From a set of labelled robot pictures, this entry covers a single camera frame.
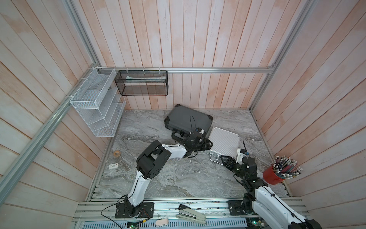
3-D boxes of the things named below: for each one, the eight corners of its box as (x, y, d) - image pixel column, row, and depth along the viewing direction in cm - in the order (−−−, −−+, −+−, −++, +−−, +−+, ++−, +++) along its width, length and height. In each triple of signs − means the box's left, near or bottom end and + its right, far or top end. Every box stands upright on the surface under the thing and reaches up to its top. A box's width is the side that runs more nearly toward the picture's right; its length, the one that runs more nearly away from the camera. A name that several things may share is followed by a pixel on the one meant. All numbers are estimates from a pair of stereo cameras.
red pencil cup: (264, 187, 83) (282, 176, 69) (258, 169, 90) (272, 156, 76) (284, 187, 83) (306, 176, 69) (276, 169, 90) (295, 156, 76)
